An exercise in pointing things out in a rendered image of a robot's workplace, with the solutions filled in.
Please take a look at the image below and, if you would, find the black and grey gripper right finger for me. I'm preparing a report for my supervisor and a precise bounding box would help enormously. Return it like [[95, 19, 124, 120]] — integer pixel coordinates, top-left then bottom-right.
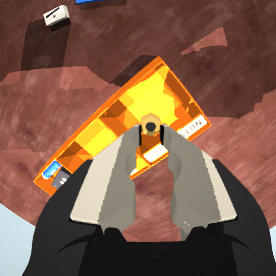
[[159, 123, 276, 276]]

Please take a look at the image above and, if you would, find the black 9v battery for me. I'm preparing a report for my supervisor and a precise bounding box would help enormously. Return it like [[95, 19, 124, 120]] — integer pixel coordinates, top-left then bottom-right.
[[51, 166, 72, 189]]

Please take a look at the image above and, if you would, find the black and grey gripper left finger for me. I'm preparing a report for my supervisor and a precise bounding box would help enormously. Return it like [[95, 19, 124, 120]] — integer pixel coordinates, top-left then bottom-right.
[[22, 123, 142, 276]]

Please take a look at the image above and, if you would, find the blue aa battery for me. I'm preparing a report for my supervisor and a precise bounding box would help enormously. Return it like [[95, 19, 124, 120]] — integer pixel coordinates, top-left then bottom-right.
[[42, 160, 62, 179]]

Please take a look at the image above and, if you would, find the orange three-compartment bin rack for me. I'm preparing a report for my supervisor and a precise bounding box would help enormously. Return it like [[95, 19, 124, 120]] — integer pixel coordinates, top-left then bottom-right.
[[34, 56, 212, 196]]

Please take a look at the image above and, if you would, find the brass hex nut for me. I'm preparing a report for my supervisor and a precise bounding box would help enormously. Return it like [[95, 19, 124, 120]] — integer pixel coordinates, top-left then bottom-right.
[[141, 112, 161, 137]]

